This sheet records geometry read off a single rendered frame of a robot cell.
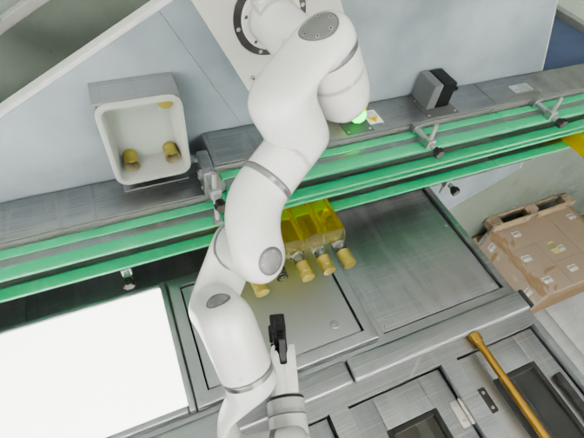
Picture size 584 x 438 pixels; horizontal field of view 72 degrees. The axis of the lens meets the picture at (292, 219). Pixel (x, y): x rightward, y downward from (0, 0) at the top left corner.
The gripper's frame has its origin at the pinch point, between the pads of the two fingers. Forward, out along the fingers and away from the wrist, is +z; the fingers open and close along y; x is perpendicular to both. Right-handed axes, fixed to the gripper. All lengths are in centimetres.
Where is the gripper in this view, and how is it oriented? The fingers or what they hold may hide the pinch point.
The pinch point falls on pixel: (276, 328)
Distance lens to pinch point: 92.5
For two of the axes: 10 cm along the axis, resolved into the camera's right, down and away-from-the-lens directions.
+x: -9.9, 0.5, -1.6
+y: 0.9, -6.2, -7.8
